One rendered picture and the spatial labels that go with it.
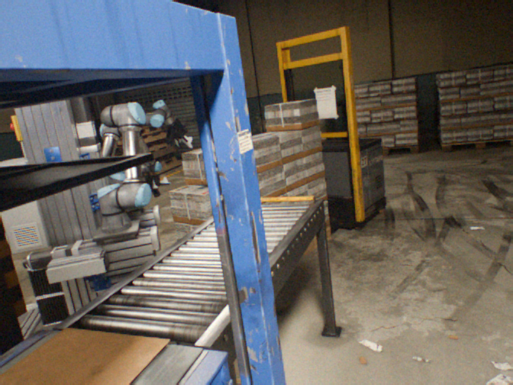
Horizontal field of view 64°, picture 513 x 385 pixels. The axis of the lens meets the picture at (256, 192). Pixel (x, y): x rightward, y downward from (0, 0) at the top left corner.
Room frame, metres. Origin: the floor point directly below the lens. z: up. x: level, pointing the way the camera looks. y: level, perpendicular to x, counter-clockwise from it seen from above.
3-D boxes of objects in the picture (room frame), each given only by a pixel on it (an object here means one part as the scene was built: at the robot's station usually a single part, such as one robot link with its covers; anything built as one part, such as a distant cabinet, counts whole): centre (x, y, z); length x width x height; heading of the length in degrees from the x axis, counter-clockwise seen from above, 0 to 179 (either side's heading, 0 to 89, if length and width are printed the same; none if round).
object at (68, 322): (1.75, 0.39, 0.74); 1.34 x 0.05 x 0.12; 157
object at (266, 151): (3.23, 0.00, 0.95); 0.38 x 0.29 x 0.23; 47
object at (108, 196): (2.09, 0.75, 0.98); 0.13 x 0.12 x 0.14; 80
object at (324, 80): (4.00, -0.71, 1.27); 0.57 x 0.01 x 0.65; 48
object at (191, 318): (1.17, 0.37, 0.77); 0.47 x 0.05 x 0.05; 67
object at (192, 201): (3.13, 0.09, 0.42); 1.17 x 0.39 x 0.83; 138
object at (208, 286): (1.35, 0.29, 0.77); 0.47 x 0.05 x 0.05; 67
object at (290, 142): (3.45, -0.20, 0.95); 0.38 x 0.29 x 0.23; 47
